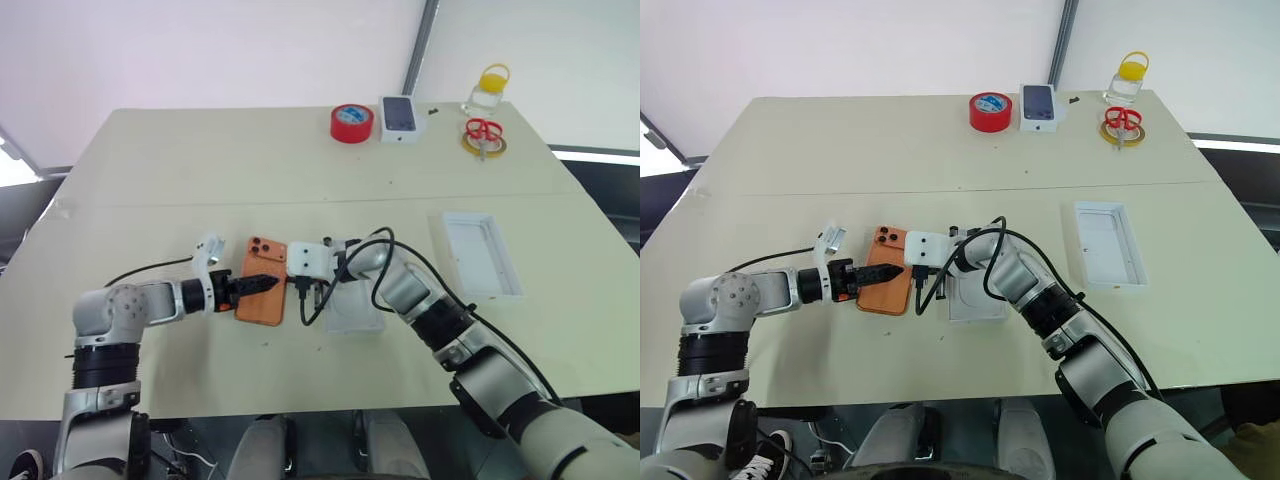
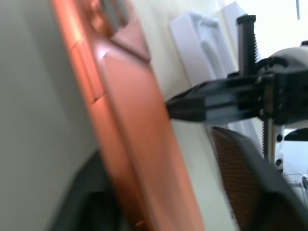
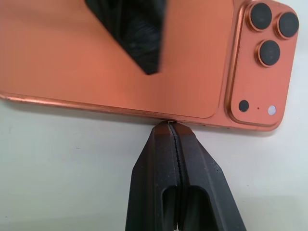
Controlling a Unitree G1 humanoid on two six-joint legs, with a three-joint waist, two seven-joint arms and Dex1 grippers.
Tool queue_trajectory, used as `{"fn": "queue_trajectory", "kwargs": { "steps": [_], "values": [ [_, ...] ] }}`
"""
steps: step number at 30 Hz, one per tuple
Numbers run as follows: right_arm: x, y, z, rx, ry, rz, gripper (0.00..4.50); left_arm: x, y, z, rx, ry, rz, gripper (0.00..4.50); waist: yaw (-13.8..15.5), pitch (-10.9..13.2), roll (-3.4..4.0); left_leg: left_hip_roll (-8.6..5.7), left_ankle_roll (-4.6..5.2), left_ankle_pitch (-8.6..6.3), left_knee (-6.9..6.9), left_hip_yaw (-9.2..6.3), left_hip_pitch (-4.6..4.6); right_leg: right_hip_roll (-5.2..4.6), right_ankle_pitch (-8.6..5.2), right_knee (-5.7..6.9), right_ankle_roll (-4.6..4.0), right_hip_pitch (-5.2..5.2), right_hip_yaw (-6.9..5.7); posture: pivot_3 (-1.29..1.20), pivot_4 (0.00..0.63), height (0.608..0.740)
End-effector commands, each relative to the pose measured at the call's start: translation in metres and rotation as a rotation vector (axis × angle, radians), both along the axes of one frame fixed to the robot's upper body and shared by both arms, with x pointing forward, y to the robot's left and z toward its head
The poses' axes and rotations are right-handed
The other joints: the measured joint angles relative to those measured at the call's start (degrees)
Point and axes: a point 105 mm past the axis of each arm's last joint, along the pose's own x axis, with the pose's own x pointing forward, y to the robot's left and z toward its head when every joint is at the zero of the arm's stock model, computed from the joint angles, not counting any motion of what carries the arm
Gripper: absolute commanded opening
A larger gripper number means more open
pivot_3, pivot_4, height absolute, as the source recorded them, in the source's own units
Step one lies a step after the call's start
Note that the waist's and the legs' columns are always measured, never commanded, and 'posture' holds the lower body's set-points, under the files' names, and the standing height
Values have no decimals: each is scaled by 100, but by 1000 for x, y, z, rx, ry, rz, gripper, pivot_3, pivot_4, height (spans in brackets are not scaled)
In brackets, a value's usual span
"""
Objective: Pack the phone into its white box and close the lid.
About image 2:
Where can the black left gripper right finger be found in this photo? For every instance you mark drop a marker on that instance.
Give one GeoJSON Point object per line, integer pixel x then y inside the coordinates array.
{"type": "Point", "coordinates": [260, 192]}

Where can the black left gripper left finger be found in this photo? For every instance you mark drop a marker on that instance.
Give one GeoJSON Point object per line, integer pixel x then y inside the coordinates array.
{"type": "Point", "coordinates": [79, 192]}

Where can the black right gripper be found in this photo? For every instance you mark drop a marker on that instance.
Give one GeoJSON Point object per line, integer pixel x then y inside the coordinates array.
{"type": "Point", "coordinates": [286, 96]}

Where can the orange smartphone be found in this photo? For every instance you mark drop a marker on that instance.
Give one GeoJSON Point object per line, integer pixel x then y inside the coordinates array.
{"type": "Point", "coordinates": [134, 115]}

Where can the white phone box base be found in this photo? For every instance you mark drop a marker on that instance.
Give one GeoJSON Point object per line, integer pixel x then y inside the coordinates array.
{"type": "Point", "coordinates": [204, 48]}

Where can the white phone box lid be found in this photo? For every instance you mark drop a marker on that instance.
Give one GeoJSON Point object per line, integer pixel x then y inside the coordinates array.
{"type": "Point", "coordinates": [231, 29]}

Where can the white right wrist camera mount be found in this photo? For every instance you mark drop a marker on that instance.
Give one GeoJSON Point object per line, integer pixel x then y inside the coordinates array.
{"type": "Point", "coordinates": [280, 150]}

